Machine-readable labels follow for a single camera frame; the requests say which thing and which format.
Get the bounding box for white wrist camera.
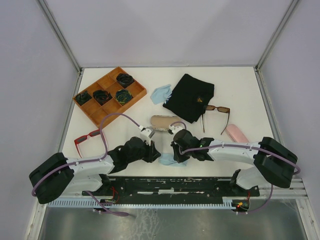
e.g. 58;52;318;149
168;125;185;135
139;125;155;146

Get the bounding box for red sunglasses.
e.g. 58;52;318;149
74;129;108;159

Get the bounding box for pink glasses case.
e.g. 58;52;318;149
225;124;250;143

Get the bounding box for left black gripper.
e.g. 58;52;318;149
127;137;161;163

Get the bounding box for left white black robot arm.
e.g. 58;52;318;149
29;137;161;204

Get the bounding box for right aluminium frame post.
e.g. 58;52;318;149
255;0;301;71

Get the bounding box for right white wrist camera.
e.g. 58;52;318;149
168;125;185;135

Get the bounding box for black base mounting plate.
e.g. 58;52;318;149
91;174;260;203

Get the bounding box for brown sunglasses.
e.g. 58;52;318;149
201;105;231;135

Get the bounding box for wooden compartment tray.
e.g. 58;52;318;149
73;66;147;128

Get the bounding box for light blue cleaning cloth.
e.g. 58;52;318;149
158;153;188;167

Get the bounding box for rolled blue yellow belt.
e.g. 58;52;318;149
115;89;133;106

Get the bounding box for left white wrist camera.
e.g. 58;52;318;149
139;125;155;146

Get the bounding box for rolled black belt middle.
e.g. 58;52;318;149
92;89;113;106

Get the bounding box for aluminium frame post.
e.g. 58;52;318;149
255;0;301;71
36;0;82;72

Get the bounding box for left aluminium frame post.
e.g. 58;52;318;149
36;0;82;72

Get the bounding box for rolled green black belt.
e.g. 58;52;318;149
75;90;92;106

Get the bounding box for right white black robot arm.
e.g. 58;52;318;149
169;126;301;196

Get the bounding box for black folded cloth pouch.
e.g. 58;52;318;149
162;73;215;124

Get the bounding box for rolled black belt top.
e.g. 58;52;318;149
116;73;134;88

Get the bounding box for crumpled light blue cloth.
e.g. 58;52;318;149
150;84;172;105

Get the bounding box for marble pattern glasses case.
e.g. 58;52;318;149
150;115;181;132

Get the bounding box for white slotted cable duct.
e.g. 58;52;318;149
47;194;237;210

